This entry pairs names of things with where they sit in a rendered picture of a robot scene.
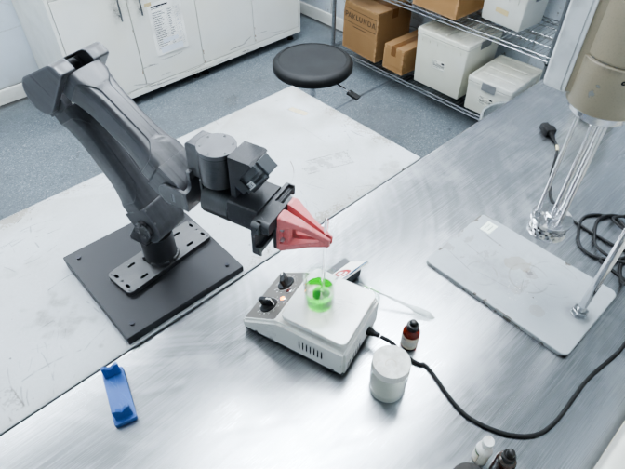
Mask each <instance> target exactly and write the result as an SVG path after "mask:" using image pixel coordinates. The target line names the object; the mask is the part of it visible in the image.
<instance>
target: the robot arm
mask: <svg viewBox="0 0 625 469"><path fill-rule="evenodd" d="M108 56H109V50H108V49H107V48H106V47H105V46H104V45H103V44H102V43H100V42H95V43H93V44H91V45H88V46H86V47H83V48H81V49H79V50H77V51H75V52H74V53H72V54H70V55H68V56H66V57H64V58H62V59H60V60H57V61H55V62H52V63H50V64H48V65H47V66H45V67H43V68H41V69H39V70H37V71H35V72H33V73H31V74H28V75H25V76H24V77H23V78H22V80H21V82H22V87H23V89H24V92H25V94H26V95H27V97H28V99H29V100H30V101H31V103H32V104H33V105H34V106H35V107H36V108H37V109H38V110H39V111H40V112H42V113H44V114H50V116H51V117H53V116H55V117H56V118H57V119H58V121H59V122H60V124H61V125H62V126H64V127H66V128H67V129H68V130H69V131H70V132H71V133H72V134H73V135H74V136H75V137H76V138H77V139H78V140H79V141H80V142H81V144H82V145H83V146H84V147H85V149H86V150H87V152H88V153H89V154H90V156H91V157H92V158H93V160H94V161H95V162H96V164H97V165H98V166H99V168H100V169H101V171H102V172H103V173H104V175H105V176H106V177H107V179H108V180H109V181H110V183H111V184H112V186H113V188H114V190H115V191H116V192H117V194H118V196H119V198H120V200H121V202H122V206H123V208H124V209H125V210H126V212H127V214H126V216H127V217H128V219H129V220H130V221H131V223H132V224H133V225H134V228H133V230H132V232H131V234H130V238H131V239H133V240H135V241H137V242H139V243H140V244H141V248H142V251H141V252H139V253H138V254H137V255H135V256H134V257H132V258H131V259H129V260H128V261H126V262H124V263H123V264H121V265H120V266H118V267H117V268H115V269H114V270H112V271H111V272H110V273H109V277H110V280H111V281H112V282H113V283H114V284H115V285H116V286H118V287H119V288H120V289H121V290H123V291H124V292H125V294H126V295H128V296H133V295H135V294H137V293H138V292H139V291H141V290H142V289H144V288H145V287H147V286H148V285H149V284H151V283H152V282H153V281H154V280H155V279H157V278H158V277H160V276H161V275H163V274H164V273H165V272H167V271H168V270H170V269H171V268H172V267H174V266H175V265H177V264H178V263H179V262H181V261H182V260H184V259H185V258H187V257H188V256H189V255H191V254H192V253H193V252H195V251H196V250H197V249H199V248H200V247H201V246H203V245H204V244H205V243H207V242H208V241H209V240H210V234H209V233H208V232H207V231H206V230H204V229H203V228H201V227H200V226H198V225H197V224H196V223H194V222H193V221H186V222H184V223H183V224H181V225H180V226H178V227H177V228H175V227H176V226H177V225H178V224H179V223H180V222H182V221H183V220H184V218H185V214H184V210H185V211H187V212H190V211H191V210H192V209H193V208H194V207H195V206H197V205H198V204H199V203H200V205H201V208H202V210H203V211H206V212H208V213H211V214H213V215H215V216H218V217H220V218H223V219H224V220H226V221H231V222H233V223H235V224H237V225H240V226H242V227H245V228H247V229H248V230H251V241H252V252H253V253H254V254H256V255H259V256H262V251H263V250H264V249H265V248H266V247H267V246H268V245H269V243H270V242H271V241H272V240H273V247H274V248H277V249H279V250H281V251H284V250H291V249H298V248H329V247H330V244H332V241H333V236H332V235H331V234H330V233H328V237H326V236H324V227H323V226H322V225H321V224H319V223H318V222H317V221H316V220H315V219H314V217H313V216H312V215H311V213H310V212H309V211H308V210H307V208H306V207H304V206H303V204H302V203H301V202H300V201H299V200H298V199H297V198H295V197H293V196H291V195H294V193H295V185H294V184H291V183H289V182H286V183H285V184H284V185H283V186H282V188H281V186H279V185H276V184H274V183H271V182H268V181H267V180H268V179H269V178H270V176H269V175H270V174H271V173H272V172H273V170H274V169H275V168H276V167H277V166H278V165H277V164H276V163H275V162H274V161H273V160H272V159H271V158H270V156H269V155H268V154H267V152H268V150H267V149H266V148H264V147H261V146H258V145H256V144H254V143H251V142H248V141H243V142H242V143H241V144H240V145H239V146H238V147H237V142H236V140H235V138H234V137H232V136H230V135H228V134H224V133H209V132H207V131H204V130H201V131H200V132H199V133H197V134H196V135H195V136H193V137H192V138H191V139H189V140H188V141H186V142H185V143H184V146H183V145H182V144H181V143H180V142H179V141H178V140H177V139H175V138H172V137H171V136H170V135H168V134H167V133H166V132H164V131H163V130H162V129H161V128H160V127H159V126H157V125H156V124H155V123H154V121H153V120H152V119H151V118H150V117H149V116H148V115H147V114H146V113H144V112H143V111H142V110H141V108H140V107H139V106H138V105H137V104H136V103H135V102H134V101H133V100H132V99H131V98H130V97H129V96H128V95H127V94H126V93H125V91H124V90H123V89H122V88H121V87H120V86H119V85H118V83H117V82H116V81H115V79H114V78H113V76H112V74H111V73H110V71H109V68H108V67H107V66H106V65H105V63H106V60H107V59H108ZM72 102H73V104H72ZM174 228H175V229H174ZM173 229H174V230H173Z"/></svg>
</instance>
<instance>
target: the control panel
mask: <svg viewBox="0 0 625 469"><path fill-rule="evenodd" d="M285 274H286V276H287V277H289V276H291V277H293V278H294V283H293V284H292V285H291V286H290V287H289V288H290V291H288V292H286V291H287V290H288V289H289V288H286V289H279V288H278V284H279V282H280V275H278V276H277V278H276V279H275V280H274V281H273V283H272V284H271V285H270V287H269V288H268V289H267V290H266V291H265V293H264V294H263V295H262V296H263V297H270V298H275V299H276V300H277V304H276V306H275V307H274V308H273V309H272V310H271V311H269V312H262V311H261V310H260V307H261V303H260V302H259V301H258V302H257V303H256V304H255V305H254V307H253V308H252V309H251V310H250V312H249V313H248V314H247V315H246V317H254V318H264V319H275V318H276V317H277V316H278V315H279V313H280V312H281V311H282V309H283V308H284V307H285V305H286V304H287V302H288V301H289V300H290V298H291V297H292V296H293V294H294V293H295V292H296V290H297V289H298V288H299V286H300V285H301V284H302V282H303V279H302V273H285ZM281 297H285V298H284V299H283V300H281Z"/></svg>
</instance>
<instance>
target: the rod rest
mask: <svg viewBox="0 0 625 469"><path fill-rule="evenodd" d="M100 370H101V372H102V379H103V382H104V386H105V390H106V394H107V397H108V401H109V405H110V409H111V413H112V416H113V423H114V425H115V427H116V428H119V427H121V426H124V425H126V424H128V423H130V422H134V421H135V420H136V419H137V418H138V415H137V412H136V409H135V405H134V402H133V399H132V395H131V393H130V389H129V386H128V382H127V379H126V374H125V370H124V368H123V367H122V366H120V367H119V366H118V364H117V362H113V364H112V365H111V366H110V367H109V368H108V367H102V368H100Z"/></svg>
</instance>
